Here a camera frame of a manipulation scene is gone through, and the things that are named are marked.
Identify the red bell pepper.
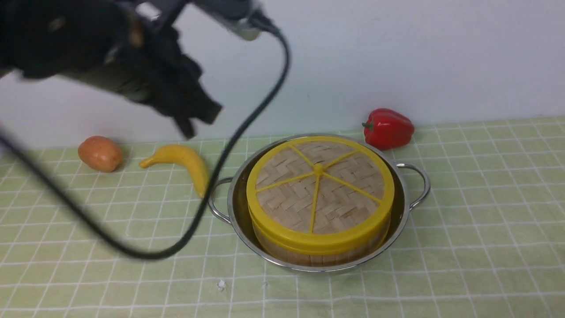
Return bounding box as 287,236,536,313
362,107,415,151

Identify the yellow banana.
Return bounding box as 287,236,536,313
139,144,210,199

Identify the yellow rimmed bamboo steamer basket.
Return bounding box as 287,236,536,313
250,208,392,266

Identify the black cable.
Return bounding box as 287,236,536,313
0,22,292,261

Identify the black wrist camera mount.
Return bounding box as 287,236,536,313
132,0,283,42

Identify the yellow woven bamboo steamer lid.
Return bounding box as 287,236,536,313
245,135,396,230

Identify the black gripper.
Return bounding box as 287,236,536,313
105,26,222,140

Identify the brown potato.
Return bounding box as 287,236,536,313
77,136,124,173

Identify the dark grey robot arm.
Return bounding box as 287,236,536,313
1,0,222,139

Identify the stainless steel two-handled pot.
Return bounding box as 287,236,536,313
209,134,431,273

